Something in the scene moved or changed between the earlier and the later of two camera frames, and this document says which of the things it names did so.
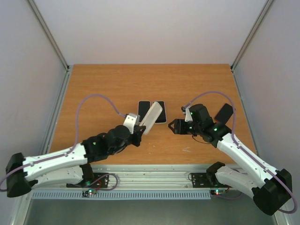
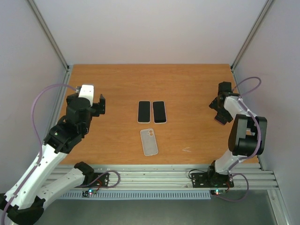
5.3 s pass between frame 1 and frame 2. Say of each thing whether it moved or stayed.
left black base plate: stayed
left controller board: stayed
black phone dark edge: stayed
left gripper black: moved
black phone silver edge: stayed
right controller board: stayed
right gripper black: moved
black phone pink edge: stayed
